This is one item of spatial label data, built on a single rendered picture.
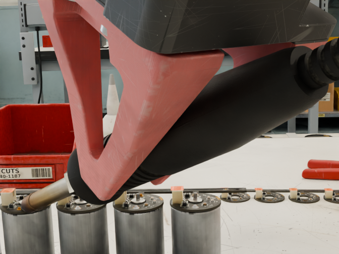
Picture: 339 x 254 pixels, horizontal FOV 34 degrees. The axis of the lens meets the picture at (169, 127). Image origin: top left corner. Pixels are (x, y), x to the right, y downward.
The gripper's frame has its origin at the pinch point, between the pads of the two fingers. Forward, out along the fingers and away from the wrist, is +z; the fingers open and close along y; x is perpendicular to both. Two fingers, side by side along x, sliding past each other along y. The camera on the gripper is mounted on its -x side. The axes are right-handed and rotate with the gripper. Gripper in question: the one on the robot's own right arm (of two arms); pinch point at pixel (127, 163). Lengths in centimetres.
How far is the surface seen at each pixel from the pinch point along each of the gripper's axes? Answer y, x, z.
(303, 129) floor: -337, -162, 182
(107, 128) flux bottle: -16.7, -20.0, 16.0
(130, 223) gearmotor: -3.6, -2.1, 6.3
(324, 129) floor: -347, -152, 176
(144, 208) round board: -4.2, -2.1, 5.5
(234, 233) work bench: -16.1, -3.7, 13.4
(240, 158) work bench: -31.5, -15.2, 19.4
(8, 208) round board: 0.4, -6.3, 7.7
